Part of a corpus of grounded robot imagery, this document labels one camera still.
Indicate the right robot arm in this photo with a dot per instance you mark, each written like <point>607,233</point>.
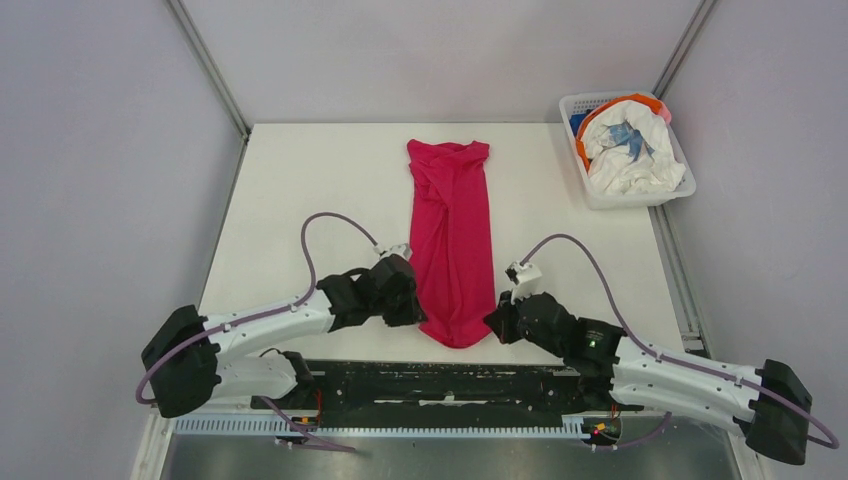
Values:
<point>766,406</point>

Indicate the left aluminium corner post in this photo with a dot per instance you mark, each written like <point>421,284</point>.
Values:
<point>209,67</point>

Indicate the white t shirt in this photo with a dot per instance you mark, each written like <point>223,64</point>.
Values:
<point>626,148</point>

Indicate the aluminium corner post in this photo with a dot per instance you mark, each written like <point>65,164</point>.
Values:
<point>209,67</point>
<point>686,42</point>

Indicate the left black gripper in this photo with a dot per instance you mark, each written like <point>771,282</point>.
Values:
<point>412,313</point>

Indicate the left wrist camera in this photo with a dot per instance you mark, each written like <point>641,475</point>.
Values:
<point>402,250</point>

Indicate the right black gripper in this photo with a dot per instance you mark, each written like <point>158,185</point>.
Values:
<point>500,319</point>

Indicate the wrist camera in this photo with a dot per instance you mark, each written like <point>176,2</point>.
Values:
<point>525,279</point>
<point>402,250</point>

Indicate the pink t shirt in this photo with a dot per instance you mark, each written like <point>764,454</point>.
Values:
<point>451,241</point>

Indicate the right aluminium corner post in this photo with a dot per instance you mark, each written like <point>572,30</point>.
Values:
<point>686,42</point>

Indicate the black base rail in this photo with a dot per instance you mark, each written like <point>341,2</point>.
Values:
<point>445,395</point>

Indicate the blue garment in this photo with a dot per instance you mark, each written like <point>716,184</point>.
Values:
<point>575,121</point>

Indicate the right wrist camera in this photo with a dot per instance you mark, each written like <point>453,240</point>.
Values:
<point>525,279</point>

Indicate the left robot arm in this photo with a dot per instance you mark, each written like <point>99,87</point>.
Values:
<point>193,359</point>

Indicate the white plastic basket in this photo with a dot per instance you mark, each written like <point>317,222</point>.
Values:
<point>577,103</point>

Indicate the white cable duct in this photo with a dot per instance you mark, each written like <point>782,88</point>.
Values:
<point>272,425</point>

